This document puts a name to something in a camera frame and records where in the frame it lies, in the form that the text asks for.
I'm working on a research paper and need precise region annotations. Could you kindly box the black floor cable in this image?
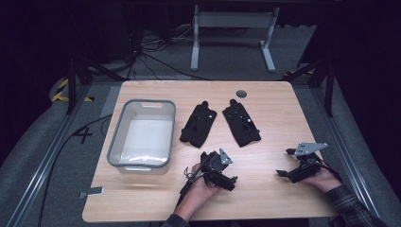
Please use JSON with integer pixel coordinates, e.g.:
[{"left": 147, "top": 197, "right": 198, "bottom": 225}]
[{"left": 37, "top": 113, "right": 113, "bottom": 227}]

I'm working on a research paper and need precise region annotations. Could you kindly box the black metal stand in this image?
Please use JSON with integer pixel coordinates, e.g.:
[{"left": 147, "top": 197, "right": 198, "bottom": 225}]
[
  {"left": 65, "top": 56, "right": 127, "bottom": 115},
  {"left": 283, "top": 58, "right": 337, "bottom": 118}
]

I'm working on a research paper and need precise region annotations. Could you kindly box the right hand-held gripper cable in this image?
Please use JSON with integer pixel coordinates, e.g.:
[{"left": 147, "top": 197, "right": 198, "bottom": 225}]
[{"left": 315, "top": 157, "right": 343, "bottom": 183}]

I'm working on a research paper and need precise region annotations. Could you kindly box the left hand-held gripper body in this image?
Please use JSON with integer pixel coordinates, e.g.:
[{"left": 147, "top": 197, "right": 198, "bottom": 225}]
[{"left": 200, "top": 148, "right": 235, "bottom": 191}]

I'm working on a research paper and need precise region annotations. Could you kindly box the person's right hand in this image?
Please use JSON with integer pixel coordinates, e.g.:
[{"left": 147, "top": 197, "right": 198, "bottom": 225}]
[{"left": 302, "top": 166, "right": 343, "bottom": 194}]

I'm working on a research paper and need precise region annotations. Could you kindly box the grey metal clamp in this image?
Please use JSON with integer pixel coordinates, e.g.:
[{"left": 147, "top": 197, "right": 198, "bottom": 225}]
[{"left": 78, "top": 186, "right": 105, "bottom": 200}]

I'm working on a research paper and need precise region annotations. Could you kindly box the white metal desk frame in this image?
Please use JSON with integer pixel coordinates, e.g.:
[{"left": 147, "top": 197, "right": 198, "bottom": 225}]
[{"left": 190, "top": 4, "right": 281, "bottom": 73}]

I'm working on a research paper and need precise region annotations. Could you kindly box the white plastic bin grey rim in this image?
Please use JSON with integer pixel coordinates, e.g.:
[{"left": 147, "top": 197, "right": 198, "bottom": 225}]
[{"left": 106, "top": 98, "right": 177, "bottom": 175}]

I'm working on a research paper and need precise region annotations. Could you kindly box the person's left hand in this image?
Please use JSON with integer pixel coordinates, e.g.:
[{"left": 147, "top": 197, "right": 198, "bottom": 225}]
[{"left": 174, "top": 163, "right": 221, "bottom": 219}]

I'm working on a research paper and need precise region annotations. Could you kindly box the bundle of floor cables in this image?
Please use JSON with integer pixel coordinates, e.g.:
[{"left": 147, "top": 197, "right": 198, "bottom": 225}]
[{"left": 126, "top": 24, "right": 211, "bottom": 81}]

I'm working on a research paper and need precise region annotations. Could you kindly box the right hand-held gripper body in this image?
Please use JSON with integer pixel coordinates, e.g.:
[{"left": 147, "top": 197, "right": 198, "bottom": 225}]
[{"left": 287, "top": 142, "right": 329, "bottom": 184}]

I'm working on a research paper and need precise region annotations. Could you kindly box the black glove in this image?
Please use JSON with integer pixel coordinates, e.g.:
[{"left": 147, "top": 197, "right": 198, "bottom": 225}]
[
  {"left": 179, "top": 100, "right": 218, "bottom": 148},
  {"left": 221, "top": 98, "right": 262, "bottom": 148}
]

